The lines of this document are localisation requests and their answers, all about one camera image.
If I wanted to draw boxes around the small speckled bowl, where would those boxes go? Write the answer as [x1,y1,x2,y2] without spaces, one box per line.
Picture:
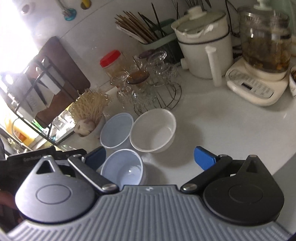
[289,65,296,99]

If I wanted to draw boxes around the black countertop rack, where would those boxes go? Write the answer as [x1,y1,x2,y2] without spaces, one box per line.
[1,59,73,146]

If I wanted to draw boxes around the white plastic bowl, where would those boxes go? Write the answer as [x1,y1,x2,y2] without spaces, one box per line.
[129,108,177,153]

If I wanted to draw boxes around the glass electric kettle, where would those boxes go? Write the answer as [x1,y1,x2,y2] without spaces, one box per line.
[225,1,292,106]

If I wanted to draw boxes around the ceramic bowl with garlic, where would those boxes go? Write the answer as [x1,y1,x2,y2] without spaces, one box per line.
[74,115,106,141]

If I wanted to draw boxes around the brown cutting board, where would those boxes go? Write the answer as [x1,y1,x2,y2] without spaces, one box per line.
[27,37,90,128]

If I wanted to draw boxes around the white electric cooking pot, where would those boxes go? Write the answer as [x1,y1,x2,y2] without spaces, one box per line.
[171,6,233,87]

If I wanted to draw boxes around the left hand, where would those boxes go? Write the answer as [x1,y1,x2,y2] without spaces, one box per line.
[0,190,18,210]

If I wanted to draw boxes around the wire rack with glasses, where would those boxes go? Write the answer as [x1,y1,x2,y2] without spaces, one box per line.
[111,50,182,116]

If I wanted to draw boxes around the red lid plastic jar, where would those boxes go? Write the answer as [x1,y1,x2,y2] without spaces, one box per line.
[99,50,127,78]

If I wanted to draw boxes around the chopstick holder with chopsticks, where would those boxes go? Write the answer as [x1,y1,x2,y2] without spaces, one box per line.
[115,3,175,46]

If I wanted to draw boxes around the yellow detergent bottle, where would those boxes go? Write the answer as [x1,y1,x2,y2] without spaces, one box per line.
[4,118,38,146]

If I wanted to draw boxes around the pale blue plastic bowl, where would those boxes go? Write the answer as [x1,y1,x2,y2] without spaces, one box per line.
[100,113,134,151]

